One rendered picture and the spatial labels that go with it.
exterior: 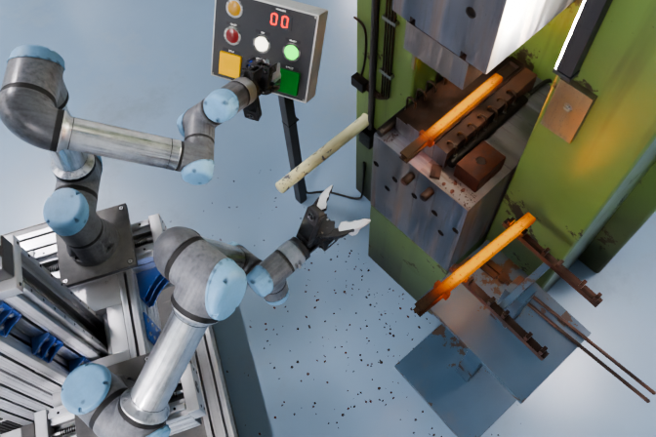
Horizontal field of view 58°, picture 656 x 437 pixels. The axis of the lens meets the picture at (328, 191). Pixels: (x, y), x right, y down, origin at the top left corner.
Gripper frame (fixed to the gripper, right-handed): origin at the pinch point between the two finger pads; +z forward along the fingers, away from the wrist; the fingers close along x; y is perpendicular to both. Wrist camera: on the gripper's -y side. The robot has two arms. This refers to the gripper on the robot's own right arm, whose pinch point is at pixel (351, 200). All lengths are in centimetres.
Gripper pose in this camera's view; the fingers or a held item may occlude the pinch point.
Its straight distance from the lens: 163.1
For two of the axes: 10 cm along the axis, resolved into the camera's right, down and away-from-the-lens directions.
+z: 7.3, -6.0, 3.2
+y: 0.4, 5.1, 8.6
